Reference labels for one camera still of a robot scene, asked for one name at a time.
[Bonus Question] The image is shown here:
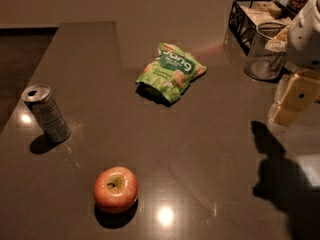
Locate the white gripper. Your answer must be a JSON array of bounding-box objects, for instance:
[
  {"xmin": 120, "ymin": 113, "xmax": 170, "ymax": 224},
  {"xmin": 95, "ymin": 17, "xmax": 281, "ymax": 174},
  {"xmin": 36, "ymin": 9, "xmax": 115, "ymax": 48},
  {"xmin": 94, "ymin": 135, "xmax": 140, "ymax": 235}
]
[{"xmin": 268, "ymin": 16, "xmax": 320, "ymax": 127}]

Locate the silver redbull can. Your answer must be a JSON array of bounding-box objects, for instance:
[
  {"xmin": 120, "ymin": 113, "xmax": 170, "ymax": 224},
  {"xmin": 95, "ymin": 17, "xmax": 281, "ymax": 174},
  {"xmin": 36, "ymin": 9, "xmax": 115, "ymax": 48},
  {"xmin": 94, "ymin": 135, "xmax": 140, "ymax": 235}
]
[{"xmin": 21, "ymin": 84, "xmax": 71, "ymax": 143}]

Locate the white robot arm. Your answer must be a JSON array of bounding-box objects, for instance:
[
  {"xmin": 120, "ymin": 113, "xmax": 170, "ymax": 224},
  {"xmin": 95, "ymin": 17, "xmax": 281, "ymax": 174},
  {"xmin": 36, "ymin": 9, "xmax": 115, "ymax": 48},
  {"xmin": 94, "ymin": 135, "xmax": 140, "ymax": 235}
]
[{"xmin": 265, "ymin": 0, "xmax": 320, "ymax": 126}]

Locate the green rice chip bag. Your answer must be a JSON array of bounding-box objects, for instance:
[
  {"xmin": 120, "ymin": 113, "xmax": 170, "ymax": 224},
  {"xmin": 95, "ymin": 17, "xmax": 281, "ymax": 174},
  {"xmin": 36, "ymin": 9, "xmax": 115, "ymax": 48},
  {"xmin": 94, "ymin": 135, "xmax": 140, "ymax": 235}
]
[{"xmin": 136, "ymin": 43, "xmax": 207, "ymax": 104}]

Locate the clear glass cup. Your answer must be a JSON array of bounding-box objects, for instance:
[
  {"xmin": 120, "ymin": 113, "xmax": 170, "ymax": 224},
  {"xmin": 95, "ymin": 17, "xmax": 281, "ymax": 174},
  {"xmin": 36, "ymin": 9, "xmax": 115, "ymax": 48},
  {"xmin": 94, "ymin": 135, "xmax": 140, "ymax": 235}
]
[{"xmin": 244, "ymin": 22, "xmax": 286, "ymax": 81}]

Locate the red apple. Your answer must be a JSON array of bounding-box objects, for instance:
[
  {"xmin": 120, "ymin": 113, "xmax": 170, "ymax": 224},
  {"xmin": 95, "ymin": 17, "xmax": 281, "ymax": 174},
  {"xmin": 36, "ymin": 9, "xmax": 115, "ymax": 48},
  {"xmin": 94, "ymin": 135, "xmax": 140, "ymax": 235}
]
[{"xmin": 93, "ymin": 167, "xmax": 138, "ymax": 214}]

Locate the black wire basket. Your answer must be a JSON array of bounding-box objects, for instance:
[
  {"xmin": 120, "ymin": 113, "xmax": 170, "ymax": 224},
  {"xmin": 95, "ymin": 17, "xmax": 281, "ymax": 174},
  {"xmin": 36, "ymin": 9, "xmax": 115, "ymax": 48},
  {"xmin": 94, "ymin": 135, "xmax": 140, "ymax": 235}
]
[{"xmin": 228, "ymin": 0, "xmax": 295, "ymax": 55}]

